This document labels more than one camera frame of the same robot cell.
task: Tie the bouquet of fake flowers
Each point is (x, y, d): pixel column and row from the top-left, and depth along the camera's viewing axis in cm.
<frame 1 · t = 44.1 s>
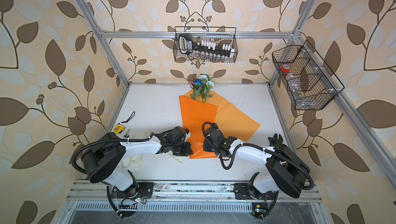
left hand: (194, 152, 85), fingers closed
right hand: (205, 146, 86), fingers closed
dark pink fake rose: (192, 85, 116), point 6 cm above the table
pale blue fake flower: (207, 85, 118), point 4 cm above the table
dark blue fake rose: (198, 81, 116), point 7 cm above the table
yellow tape measure: (119, 128, 98), on the table
black adjustable wrench: (275, 141, 91), point 2 cm above the table

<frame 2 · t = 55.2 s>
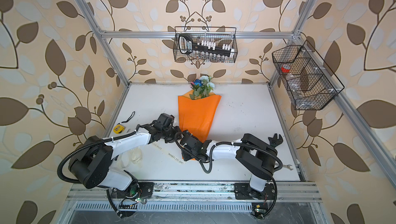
left hand: (185, 134, 87), fingers open
right hand: (183, 153, 85), fingers closed
orange wrapping paper sheet: (196, 115, 101), point 4 cm above the table
the other named things where they were.

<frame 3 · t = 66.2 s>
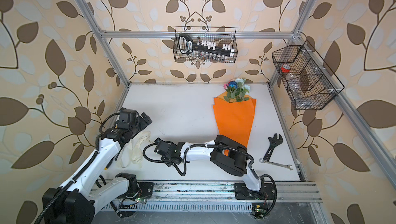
left hand: (144, 120, 82), fingers open
right hand: (168, 156, 86), fingers closed
dark pink fake rose: (226, 85, 116), point 5 cm above the table
dark blue fake rose: (233, 84, 114), point 8 cm above the table
orange wrapping paper sheet: (235, 119, 101), point 2 cm above the table
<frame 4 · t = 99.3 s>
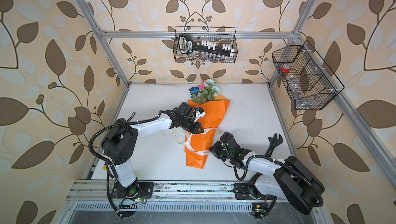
left hand: (204, 130, 86), fingers closed
right hand: (207, 150, 85), fingers closed
dark pink fake rose: (201, 87, 116), point 4 cm above the table
pale blue fake flower: (211, 90, 114), point 5 cm above the table
dark blue fake rose: (194, 91, 114), point 4 cm above the table
orange wrapping paper sheet: (215, 110, 100), point 7 cm above the table
white ribbon: (183, 138, 94), on the table
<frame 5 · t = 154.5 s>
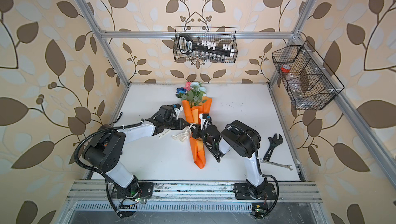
left hand: (189, 122, 90), fingers closed
right hand: (188, 126, 90), fingers closed
pale blue fake flower: (201, 89, 114), point 5 cm above the table
dark blue fake rose: (181, 90, 110), point 7 cm above the table
orange wrapping paper sheet: (193, 113, 98), point 7 cm above the table
white ribbon: (183, 136, 89), point 6 cm above the table
silver small wrench: (288, 166, 83), on the table
